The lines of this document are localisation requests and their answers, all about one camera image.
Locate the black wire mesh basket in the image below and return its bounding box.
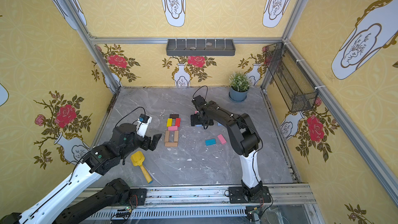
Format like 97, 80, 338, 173
265, 43, 318, 113

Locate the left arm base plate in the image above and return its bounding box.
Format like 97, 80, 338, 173
128, 188, 147, 207

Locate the red block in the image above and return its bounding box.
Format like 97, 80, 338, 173
175, 118, 181, 127

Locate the teal block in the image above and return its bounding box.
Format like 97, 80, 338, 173
205, 139, 217, 146

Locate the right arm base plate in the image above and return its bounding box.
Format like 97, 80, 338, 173
226, 185, 272, 204

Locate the aluminium rail frame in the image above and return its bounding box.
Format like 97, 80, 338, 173
46, 183, 325, 224

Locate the grey wall shelf tray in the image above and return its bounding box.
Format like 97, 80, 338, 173
166, 38, 236, 57

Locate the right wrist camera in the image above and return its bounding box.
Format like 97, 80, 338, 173
192, 95, 206, 112

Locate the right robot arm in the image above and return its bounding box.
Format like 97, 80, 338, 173
191, 95, 263, 197

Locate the green artificial plant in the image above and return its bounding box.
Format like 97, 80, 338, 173
229, 72, 250, 92

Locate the yellow block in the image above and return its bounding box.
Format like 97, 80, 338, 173
166, 118, 173, 127

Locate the blue plant pot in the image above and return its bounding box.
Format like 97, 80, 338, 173
229, 87, 248, 102

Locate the yellow toy shovel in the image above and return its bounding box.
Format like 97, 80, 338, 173
131, 151, 153, 184

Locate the natural wood block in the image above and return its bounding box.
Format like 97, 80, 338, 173
174, 131, 179, 143
165, 142, 178, 147
164, 131, 170, 143

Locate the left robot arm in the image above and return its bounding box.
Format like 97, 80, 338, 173
1, 123, 162, 224

